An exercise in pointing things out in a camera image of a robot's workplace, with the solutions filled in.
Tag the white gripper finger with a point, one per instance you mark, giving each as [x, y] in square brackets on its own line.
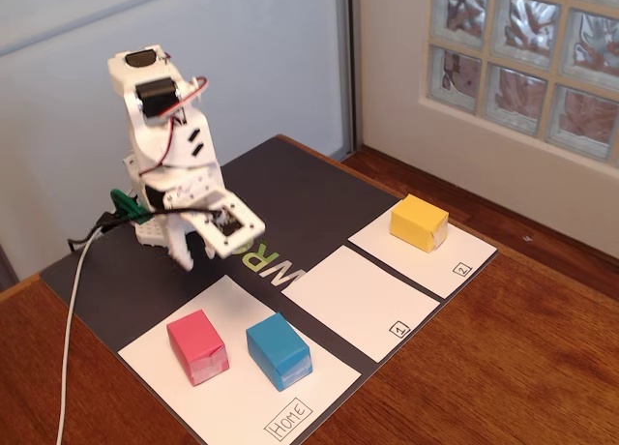
[181, 246]
[205, 249]

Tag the red paper box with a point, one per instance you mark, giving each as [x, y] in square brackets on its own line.
[193, 338]

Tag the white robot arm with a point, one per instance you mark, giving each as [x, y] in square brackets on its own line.
[159, 140]

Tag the blue paper box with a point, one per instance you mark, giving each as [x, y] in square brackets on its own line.
[275, 348]

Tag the white sheet labelled HOME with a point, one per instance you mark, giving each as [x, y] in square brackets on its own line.
[232, 406]

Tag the yellow paper box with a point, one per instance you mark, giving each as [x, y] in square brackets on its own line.
[416, 220]

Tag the green clamp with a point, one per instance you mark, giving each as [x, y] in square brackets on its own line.
[128, 205]

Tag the black mat with WROB print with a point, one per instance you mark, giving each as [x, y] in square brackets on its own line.
[300, 193]

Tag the white sheet labelled 1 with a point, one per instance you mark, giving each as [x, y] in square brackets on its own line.
[358, 295]

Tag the white sheet labelled 2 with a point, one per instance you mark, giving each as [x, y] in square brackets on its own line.
[435, 271]

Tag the glass block window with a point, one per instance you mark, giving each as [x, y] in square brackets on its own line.
[522, 19]

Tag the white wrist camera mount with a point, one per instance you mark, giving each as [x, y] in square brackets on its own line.
[242, 232]

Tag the grey metal door frame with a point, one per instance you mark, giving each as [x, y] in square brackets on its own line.
[347, 53]

